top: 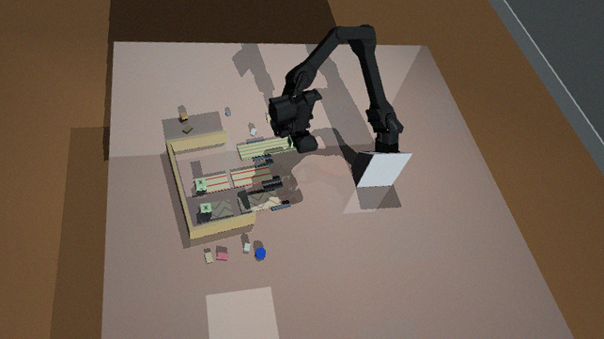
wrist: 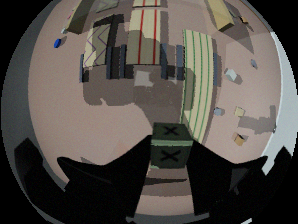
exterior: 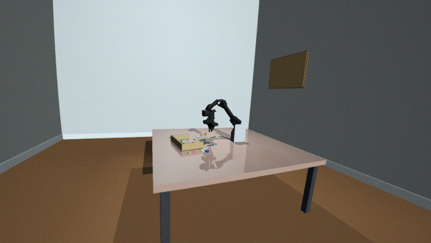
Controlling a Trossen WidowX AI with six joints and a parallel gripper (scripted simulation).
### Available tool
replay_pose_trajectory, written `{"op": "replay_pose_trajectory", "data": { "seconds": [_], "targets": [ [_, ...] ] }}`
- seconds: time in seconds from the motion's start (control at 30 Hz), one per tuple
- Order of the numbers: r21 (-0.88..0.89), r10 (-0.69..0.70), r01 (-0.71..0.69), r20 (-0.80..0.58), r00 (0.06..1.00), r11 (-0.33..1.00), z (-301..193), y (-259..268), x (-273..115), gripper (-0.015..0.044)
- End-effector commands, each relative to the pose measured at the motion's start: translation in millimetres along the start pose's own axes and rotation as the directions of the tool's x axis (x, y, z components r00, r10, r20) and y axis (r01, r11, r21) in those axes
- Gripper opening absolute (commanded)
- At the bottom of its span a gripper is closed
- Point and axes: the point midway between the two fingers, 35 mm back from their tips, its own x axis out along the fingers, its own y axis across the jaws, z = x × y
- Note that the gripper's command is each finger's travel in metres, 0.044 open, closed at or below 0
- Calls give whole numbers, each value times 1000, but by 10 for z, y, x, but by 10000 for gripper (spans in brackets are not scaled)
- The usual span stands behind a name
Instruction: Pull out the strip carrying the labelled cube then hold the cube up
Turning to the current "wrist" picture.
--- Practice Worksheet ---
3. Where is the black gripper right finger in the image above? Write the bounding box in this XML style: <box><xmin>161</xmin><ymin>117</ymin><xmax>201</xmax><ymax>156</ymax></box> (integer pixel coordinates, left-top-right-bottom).
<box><xmin>186</xmin><ymin>139</ymin><xmax>267</xmax><ymax>216</ymax></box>

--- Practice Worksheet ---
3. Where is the grey cylinder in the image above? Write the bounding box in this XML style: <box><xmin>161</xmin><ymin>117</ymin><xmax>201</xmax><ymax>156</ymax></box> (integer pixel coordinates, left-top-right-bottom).
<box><xmin>214</xmin><ymin>108</ymin><xmax>221</xmax><ymax>116</ymax></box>

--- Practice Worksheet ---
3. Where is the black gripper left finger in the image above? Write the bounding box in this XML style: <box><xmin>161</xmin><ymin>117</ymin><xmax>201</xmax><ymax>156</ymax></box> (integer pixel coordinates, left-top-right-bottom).
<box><xmin>57</xmin><ymin>135</ymin><xmax>152</xmax><ymax>218</ymax></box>

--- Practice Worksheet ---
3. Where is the blue round disc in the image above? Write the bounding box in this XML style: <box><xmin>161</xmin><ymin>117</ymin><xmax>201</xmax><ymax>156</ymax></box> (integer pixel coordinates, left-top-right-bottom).
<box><xmin>53</xmin><ymin>39</ymin><xmax>61</xmax><ymax>48</ymax></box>

